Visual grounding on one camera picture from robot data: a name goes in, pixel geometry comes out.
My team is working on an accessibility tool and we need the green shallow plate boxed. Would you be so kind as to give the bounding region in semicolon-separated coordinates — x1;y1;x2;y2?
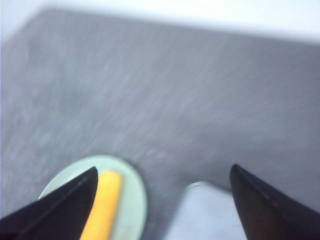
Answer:
39;155;148;240

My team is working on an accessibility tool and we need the yellow corn cob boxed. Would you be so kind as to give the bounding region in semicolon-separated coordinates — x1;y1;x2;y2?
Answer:
80;170;123;240

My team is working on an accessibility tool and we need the silver digital kitchen scale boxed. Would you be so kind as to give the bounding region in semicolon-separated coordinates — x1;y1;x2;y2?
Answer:
163;181;247;240

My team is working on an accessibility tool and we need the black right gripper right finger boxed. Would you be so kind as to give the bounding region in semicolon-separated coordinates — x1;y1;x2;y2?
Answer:
229;164;320;240

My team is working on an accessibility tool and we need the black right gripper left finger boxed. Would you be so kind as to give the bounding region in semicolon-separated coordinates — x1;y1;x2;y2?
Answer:
0;167;98;240

